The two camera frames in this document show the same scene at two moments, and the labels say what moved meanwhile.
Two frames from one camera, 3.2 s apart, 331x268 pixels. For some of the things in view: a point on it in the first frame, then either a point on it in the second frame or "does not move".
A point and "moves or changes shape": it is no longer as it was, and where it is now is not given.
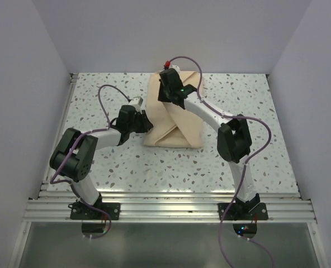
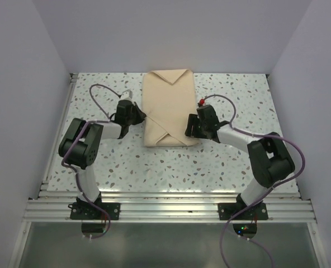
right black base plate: (259, 212) does not move
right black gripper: (161, 97) -> (193, 120)
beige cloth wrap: (173, 126) moves or changes shape
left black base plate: (79, 210) does not move
